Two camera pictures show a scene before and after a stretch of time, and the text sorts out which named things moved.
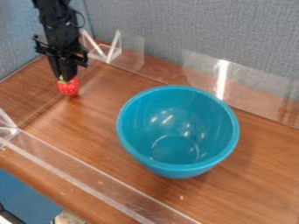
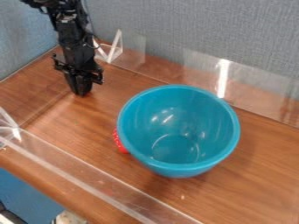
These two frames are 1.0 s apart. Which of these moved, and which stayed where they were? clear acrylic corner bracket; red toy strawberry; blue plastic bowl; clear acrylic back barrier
Moved: red toy strawberry
Stayed: clear acrylic corner bracket; blue plastic bowl; clear acrylic back barrier
